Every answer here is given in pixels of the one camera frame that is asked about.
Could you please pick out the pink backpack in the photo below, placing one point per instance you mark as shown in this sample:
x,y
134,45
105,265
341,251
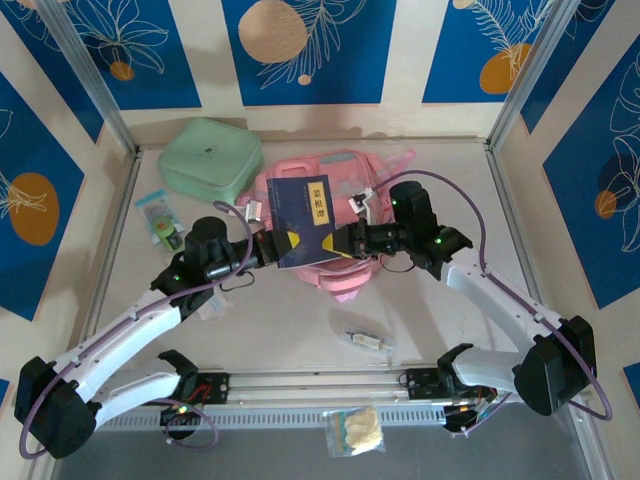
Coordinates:
x,y
350,272

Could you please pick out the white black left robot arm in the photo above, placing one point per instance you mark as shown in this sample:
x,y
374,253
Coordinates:
x,y
125,330

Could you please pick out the clear bag with small tubes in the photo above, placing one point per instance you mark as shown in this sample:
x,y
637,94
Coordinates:
x,y
362,337

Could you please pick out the aluminium front rail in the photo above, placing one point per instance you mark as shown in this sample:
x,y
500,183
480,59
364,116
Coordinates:
x,y
325,385

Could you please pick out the mint green zip pouch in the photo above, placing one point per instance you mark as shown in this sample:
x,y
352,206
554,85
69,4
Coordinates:
x,y
210,160

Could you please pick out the blue notebook with yellow label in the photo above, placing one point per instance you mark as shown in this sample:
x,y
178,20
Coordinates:
x,y
295,210

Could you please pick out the clear bag with cotton pads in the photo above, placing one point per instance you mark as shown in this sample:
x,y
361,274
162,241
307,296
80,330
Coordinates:
x,y
362,427

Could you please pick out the aluminium corner post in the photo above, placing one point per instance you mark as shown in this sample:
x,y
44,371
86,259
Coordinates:
x,y
532,75
98,90

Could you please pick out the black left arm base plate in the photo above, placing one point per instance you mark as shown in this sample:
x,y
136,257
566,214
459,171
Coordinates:
x,y
217,387

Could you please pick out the clear packet with green item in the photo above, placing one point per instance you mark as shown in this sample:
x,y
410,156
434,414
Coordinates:
x,y
157,217

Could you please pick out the black connector bracket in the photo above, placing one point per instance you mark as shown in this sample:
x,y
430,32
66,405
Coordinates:
x,y
180,420
460,420

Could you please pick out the aluminium side rail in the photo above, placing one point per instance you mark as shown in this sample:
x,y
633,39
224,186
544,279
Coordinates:
x,y
120,215
499,175

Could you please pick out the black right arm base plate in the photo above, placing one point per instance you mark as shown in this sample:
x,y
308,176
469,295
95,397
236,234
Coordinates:
x,y
420,385

